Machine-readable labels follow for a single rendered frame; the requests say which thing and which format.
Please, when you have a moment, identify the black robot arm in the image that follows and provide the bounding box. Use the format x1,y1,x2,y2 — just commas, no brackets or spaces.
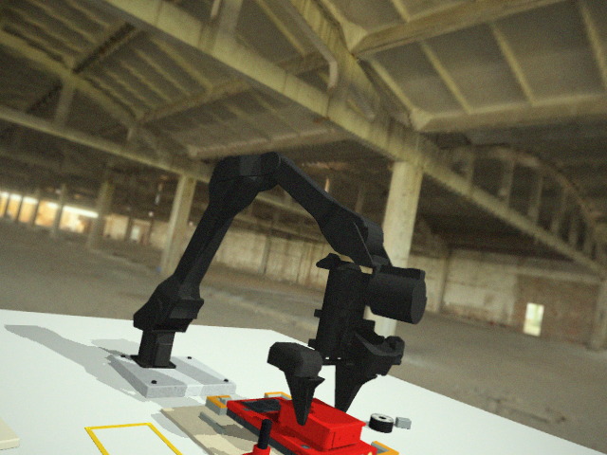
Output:
131,152,428,376

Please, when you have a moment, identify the yellow rectangular frame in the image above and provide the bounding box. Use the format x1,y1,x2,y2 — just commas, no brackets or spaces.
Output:
84,422,184,455

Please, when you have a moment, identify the black toy tyre with white hub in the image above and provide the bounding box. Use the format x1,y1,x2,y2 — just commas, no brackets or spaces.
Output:
368,413,395,433

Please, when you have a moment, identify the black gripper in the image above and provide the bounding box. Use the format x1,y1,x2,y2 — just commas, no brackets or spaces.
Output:
267,303,377,427

